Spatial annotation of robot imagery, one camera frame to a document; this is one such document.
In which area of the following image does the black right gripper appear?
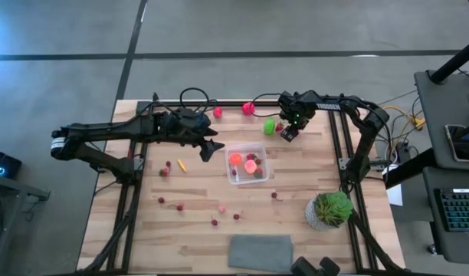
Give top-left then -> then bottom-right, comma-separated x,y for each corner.
277,90 -> 318,142

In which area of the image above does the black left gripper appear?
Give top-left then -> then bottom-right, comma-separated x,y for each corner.
157,113 -> 225,163

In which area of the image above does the green round fruit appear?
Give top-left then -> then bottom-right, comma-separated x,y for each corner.
262,117 -> 276,136

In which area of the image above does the clear plastic container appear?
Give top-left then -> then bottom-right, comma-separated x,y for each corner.
224,142 -> 271,186

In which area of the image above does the green succulent in white pot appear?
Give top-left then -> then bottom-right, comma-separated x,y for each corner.
304,190 -> 355,232

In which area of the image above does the black power strip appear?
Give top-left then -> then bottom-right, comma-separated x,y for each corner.
394,140 -> 411,165

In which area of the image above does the white paper sheet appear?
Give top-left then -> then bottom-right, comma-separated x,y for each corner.
385,183 -> 405,208

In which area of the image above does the grey cloth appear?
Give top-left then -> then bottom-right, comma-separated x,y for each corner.
227,234 -> 294,274

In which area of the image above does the black desk beam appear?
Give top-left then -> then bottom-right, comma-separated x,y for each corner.
382,147 -> 450,189

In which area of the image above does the black rounded block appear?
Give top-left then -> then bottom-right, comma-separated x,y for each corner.
290,255 -> 316,276
318,255 -> 341,276

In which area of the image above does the grey desk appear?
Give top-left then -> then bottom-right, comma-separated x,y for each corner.
413,70 -> 469,172
421,166 -> 469,266

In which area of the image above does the smartphone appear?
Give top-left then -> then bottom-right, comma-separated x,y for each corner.
444,123 -> 469,163

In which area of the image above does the black pole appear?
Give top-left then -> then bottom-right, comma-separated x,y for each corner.
428,36 -> 469,84

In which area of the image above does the black keyboard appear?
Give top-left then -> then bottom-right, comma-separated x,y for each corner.
434,186 -> 469,233

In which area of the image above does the black device with blue light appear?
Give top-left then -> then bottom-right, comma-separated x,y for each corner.
0,147 -> 23,179

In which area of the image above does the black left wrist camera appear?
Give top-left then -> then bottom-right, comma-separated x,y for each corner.
175,108 -> 212,130

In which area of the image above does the black aluminium table frame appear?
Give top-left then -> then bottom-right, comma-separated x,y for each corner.
76,100 -> 410,276

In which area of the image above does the black right camera cable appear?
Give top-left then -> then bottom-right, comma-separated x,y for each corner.
251,92 -> 284,118

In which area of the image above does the black camera cable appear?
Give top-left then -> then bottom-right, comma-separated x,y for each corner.
251,92 -> 284,118
152,87 -> 220,116

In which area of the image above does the black left camera cable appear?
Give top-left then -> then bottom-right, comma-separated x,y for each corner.
152,87 -> 220,116

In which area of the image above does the yellow cable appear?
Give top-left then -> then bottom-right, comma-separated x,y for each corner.
382,104 -> 426,130

